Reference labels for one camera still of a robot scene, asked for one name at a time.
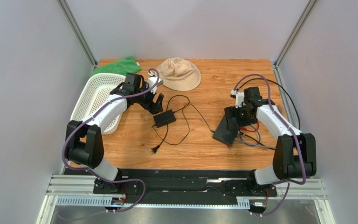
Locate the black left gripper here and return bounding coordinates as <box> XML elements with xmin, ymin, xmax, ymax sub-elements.
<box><xmin>134</xmin><ymin>82</ymin><xmax>164</xmax><ymax>115</ymax></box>

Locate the black Mercury network switch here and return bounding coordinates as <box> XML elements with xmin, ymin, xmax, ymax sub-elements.
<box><xmin>213</xmin><ymin>116</ymin><xmax>238</xmax><ymax>147</ymax></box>

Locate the black power adapter with cord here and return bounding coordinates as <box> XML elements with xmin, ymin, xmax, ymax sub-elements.
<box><xmin>150</xmin><ymin>94</ymin><xmax>216</xmax><ymax>154</ymax></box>

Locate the blue ethernet cable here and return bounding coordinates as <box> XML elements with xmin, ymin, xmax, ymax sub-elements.
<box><xmin>238</xmin><ymin>124</ymin><xmax>262</xmax><ymax>147</ymax></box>

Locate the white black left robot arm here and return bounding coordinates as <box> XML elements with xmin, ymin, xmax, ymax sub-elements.
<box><xmin>62</xmin><ymin>68</ymin><xmax>164</xmax><ymax>183</ymax></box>

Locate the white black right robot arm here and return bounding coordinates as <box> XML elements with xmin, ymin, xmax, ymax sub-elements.
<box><xmin>224</xmin><ymin>87</ymin><xmax>317</xmax><ymax>185</ymax></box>

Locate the beige bucket hat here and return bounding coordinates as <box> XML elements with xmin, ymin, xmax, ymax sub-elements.
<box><xmin>157</xmin><ymin>57</ymin><xmax>201</xmax><ymax>91</ymax></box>

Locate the green cloth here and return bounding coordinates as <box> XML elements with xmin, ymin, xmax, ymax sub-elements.
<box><xmin>89</xmin><ymin>56</ymin><xmax>141</xmax><ymax>77</ymax></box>

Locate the white perforated plastic basket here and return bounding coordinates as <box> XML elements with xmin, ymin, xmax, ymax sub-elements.
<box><xmin>70</xmin><ymin>73</ymin><xmax>125</xmax><ymax>121</ymax></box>

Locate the red ethernet cable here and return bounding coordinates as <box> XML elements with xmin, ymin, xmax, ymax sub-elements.
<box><xmin>227</xmin><ymin>121</ymin><xmax>260</xmax><ymax>150</ymax></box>

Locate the black ethernet cable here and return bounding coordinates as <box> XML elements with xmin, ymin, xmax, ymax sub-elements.
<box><xmin>233</xmin><ymin>77</ymin><xmax>301</xmax><ymax>150</ymax></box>

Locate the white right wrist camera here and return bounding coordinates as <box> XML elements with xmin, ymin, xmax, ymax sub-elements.
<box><xmin>231</xmin><ymin>90</ymin><xmax>244</xmax><ymax>108</ymax></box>

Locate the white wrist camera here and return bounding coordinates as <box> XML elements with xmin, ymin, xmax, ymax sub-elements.
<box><xmin>231</xmin><ymin>90</ymin><xmax>244</xmax><ymax>108</ymax></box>
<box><xmin>147</xmin><ymin>71</ymin><xmax>163</xmax><ymax>94</ymax></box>

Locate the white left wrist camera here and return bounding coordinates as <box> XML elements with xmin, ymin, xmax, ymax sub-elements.
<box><xmin>147</xmin><ymin>71</ymin><xmax>163</xmax><ymax>94</ymax></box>

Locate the grey ethernet cable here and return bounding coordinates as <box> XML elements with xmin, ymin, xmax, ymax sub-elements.
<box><xmin>234</xmin><ymin>138</ymin><xmax>276</xmax><ymax>149</ymax></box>

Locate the aluminium front rail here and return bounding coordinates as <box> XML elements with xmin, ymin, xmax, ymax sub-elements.
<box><xmin>37</xmin><ymin>174</ymin><xmax>335</xmax><ymax>224</ymax></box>

